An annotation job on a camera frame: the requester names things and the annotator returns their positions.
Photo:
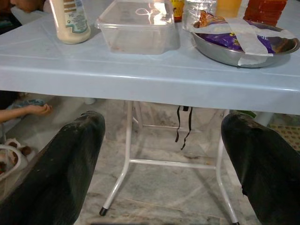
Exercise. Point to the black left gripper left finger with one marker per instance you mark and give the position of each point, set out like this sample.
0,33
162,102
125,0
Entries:
58,168

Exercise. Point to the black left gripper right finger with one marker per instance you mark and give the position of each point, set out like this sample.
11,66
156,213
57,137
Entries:
269,168

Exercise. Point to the round steel bowl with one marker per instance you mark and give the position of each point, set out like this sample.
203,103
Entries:
218,54

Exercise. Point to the white tape cross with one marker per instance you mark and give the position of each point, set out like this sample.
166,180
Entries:
248,39

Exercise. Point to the purple snack packet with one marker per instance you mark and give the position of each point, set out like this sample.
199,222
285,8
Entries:
220,38

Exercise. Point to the bare person hand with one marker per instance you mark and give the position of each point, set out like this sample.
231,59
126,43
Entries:
38,110

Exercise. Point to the yellow patterned floor mat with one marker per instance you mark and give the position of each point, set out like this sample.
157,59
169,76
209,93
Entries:
288,136

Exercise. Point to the white plastic basin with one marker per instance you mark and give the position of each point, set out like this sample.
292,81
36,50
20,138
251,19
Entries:
20,159

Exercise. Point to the white brown plush slipper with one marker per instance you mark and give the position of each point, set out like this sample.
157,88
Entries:
17,144

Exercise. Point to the blue patterned cloth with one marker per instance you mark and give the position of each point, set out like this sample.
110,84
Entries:
28,102

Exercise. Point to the light blue folding table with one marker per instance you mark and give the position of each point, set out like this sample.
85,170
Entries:
150,89

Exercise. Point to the cream mayonnaise bottle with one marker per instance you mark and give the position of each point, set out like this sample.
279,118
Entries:
72,28

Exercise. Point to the clear plastic food container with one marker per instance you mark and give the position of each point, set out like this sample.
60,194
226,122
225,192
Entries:
138,35

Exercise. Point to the red orange plastic container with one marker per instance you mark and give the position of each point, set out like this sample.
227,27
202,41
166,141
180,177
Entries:
264,11

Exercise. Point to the orange juice bottle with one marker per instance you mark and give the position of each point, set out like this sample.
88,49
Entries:
228,8

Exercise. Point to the person in dark shorts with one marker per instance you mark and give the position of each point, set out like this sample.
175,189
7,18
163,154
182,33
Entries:
25,5

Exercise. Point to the clear crinkled water bottle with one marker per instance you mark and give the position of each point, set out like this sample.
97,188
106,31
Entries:
194,11

